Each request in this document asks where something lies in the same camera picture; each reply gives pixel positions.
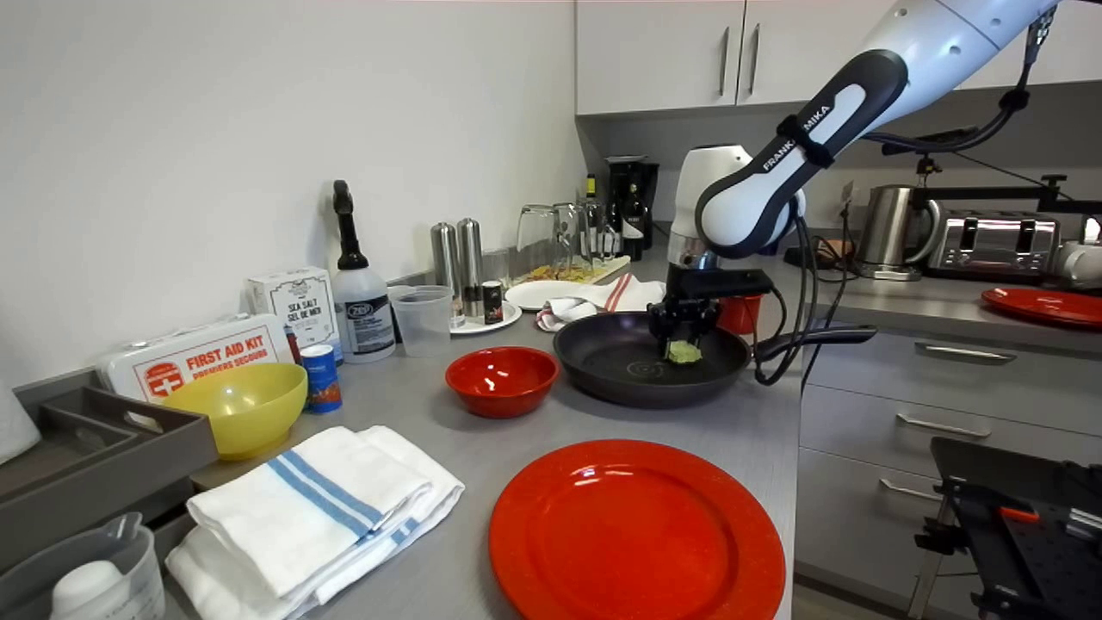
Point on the white towel red stripe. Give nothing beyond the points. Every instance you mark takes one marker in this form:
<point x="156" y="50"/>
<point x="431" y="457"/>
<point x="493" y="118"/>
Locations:
<point x="568" y="314"/>

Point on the small blue can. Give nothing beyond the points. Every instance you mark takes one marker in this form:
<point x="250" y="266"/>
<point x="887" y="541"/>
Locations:
<point x="322" y="379"/>

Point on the upturned glass pitcher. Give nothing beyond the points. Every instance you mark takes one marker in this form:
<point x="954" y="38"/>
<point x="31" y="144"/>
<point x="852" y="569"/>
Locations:
<point x="586" y="228"/>
<point x="539" y="237"/>

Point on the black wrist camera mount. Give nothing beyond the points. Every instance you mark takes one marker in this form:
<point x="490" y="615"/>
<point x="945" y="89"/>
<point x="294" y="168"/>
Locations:
<point x="734" y="285"/>

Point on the folded white towel blue stripes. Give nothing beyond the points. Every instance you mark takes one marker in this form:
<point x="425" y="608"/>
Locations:
<point x="311" y="518"/>

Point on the black frying pan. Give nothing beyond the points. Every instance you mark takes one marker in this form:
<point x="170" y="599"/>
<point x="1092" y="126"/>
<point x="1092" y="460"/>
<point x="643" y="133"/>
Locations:
<point x="622" y="367"/>

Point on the large red plate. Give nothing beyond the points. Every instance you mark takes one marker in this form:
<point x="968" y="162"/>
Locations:
<point x="630" y="539"/>

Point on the white mug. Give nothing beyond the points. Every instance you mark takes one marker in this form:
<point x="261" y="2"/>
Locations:
<point x="1085" y="265"/>

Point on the yellow patterned mat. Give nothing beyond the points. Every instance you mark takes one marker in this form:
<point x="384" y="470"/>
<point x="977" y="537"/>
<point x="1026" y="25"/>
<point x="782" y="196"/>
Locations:
<point x="568" y="274"/>

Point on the black camera on mount arm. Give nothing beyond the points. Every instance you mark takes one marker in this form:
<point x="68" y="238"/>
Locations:
<point x="931" y="141"/>

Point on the grey drawer cabinet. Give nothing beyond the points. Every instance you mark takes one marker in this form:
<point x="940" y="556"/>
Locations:
<point x="861" y="460"/>

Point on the clear plastic container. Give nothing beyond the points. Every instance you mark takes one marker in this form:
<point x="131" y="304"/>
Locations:
<point x="419" y="313"/>

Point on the silver toaster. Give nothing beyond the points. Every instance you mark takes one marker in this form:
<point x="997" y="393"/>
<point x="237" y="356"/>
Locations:
<point x="994" y="247"/>

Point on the clear plastic measuring cup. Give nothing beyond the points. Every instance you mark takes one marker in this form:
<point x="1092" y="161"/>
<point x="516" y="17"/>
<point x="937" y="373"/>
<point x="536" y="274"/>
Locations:
<point x="125" y="553"/>

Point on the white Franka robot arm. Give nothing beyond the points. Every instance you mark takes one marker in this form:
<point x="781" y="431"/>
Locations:
<point x="758" y="196"/>

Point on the small white plate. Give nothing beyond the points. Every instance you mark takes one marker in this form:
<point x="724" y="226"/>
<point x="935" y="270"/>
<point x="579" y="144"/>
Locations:
<point x="465" y="330"/>

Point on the silver shaker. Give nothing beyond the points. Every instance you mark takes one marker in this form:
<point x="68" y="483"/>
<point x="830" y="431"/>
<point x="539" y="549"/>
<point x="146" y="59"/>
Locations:
<point x="471" y="260"/>
<point x="443" y="253"/>

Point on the white first aid kit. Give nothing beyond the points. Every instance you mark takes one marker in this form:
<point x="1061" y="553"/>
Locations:
<point x="195" y="356"/>

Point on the yellow green sponge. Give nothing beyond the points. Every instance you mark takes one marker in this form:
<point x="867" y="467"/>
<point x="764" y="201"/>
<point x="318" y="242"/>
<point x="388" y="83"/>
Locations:
<point x="682" y="356"/>

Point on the black stand with red parts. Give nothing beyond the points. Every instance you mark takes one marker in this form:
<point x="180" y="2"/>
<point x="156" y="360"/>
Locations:
<point x="1033" y="553"/>

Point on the yellow green bowl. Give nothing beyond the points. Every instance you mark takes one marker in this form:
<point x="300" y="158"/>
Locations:
<point x="237" y="407"/>

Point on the white spray bottle black nozzle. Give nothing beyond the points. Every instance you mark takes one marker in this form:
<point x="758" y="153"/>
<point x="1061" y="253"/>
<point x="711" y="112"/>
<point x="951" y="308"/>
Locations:
<point x="367" y="313"/>

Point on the white wall cabinets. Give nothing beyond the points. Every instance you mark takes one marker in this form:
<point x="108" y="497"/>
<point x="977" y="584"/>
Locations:
<point x="657" y="58"/>

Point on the steel kettle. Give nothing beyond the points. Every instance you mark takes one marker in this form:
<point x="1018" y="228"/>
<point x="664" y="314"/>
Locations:
<point x="890" y="228"/>

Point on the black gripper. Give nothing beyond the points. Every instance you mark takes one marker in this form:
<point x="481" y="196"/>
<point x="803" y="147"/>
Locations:
<point x="689" y="314"/>

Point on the red bowl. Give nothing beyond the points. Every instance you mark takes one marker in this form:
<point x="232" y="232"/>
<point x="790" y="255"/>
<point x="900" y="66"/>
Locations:
<point x="501" y="384"/>

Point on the red plate with rim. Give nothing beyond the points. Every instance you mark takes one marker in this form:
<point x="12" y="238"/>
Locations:
<point x="1045" y="308"/>

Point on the small white printed box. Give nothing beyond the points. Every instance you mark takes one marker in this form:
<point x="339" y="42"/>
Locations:
<point x="296" y="304"/>

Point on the small dark spice jar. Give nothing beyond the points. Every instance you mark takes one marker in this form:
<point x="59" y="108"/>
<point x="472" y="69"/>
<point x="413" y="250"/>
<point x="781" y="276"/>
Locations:
<point x="493" y="304"/>

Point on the grey tray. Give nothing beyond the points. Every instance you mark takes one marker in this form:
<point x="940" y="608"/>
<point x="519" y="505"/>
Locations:
<point x="71" y="460"/>

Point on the black coffee machine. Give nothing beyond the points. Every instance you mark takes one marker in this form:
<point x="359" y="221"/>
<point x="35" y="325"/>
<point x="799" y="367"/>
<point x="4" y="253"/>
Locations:
<point x="630" y="201"/>

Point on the large white plate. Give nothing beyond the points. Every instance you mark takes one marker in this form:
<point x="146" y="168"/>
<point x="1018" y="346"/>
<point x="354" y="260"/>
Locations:
<point x="539" y="296"/>

